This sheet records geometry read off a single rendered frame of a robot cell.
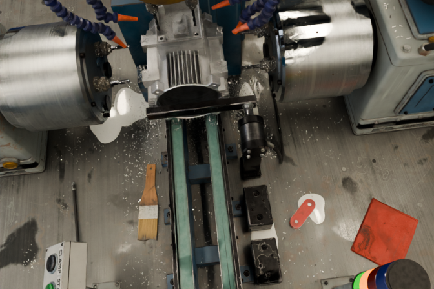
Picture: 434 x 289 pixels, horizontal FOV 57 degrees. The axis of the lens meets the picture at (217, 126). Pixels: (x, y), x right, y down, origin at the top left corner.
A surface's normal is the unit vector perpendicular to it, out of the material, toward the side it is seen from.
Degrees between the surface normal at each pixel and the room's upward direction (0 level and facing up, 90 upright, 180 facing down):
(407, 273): 0
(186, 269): 0
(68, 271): 51
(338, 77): 69
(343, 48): 39
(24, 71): 28
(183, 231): 0
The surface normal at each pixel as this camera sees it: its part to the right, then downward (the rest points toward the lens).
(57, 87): 0.04, 0.36
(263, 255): -0.05, -0.44
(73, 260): 0.74, -0.37
